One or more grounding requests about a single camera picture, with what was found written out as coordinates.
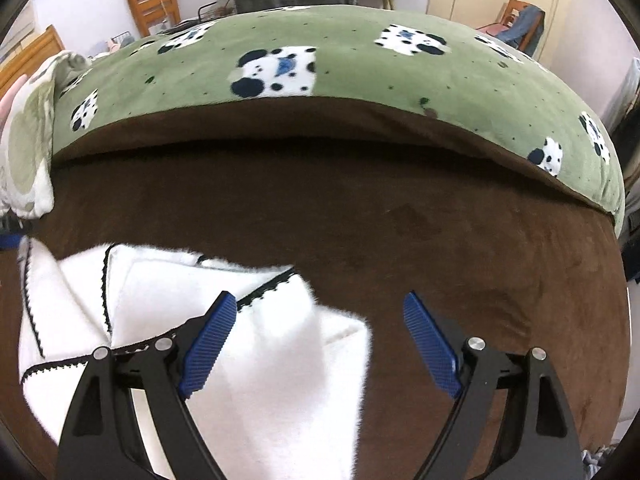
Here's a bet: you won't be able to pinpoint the wooden headboard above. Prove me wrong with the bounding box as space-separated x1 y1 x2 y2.
0 25 66 96

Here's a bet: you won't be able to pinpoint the green panda print blanket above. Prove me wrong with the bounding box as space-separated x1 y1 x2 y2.
52 4 626 236

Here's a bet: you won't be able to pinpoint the blue jeans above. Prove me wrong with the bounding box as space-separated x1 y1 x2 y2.
497 4 543 51

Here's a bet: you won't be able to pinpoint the brown bed cover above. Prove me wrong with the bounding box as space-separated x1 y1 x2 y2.
0 100 633 480

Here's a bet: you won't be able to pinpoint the pink pillow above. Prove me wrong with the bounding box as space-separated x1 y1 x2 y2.
0 77 28 126

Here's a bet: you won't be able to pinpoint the grey striped shirt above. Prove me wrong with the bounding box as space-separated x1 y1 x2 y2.
580 447 618 480

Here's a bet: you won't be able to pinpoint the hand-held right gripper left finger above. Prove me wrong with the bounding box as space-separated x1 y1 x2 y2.
56 291 237 480

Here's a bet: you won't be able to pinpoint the wire basket rack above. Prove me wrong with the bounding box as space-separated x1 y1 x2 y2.
197 0 236 23

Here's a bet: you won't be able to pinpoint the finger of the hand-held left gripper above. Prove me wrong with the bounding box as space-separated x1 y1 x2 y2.
0 215 26 251

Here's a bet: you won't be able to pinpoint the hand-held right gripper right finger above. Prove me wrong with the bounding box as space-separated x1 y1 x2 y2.
402 290 586 480

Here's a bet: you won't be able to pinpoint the white fluffy cardigan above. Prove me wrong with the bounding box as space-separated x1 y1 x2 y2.
17 237 373 480

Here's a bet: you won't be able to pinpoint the white pillow green bear print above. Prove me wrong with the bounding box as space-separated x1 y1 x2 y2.
0 51 93 218

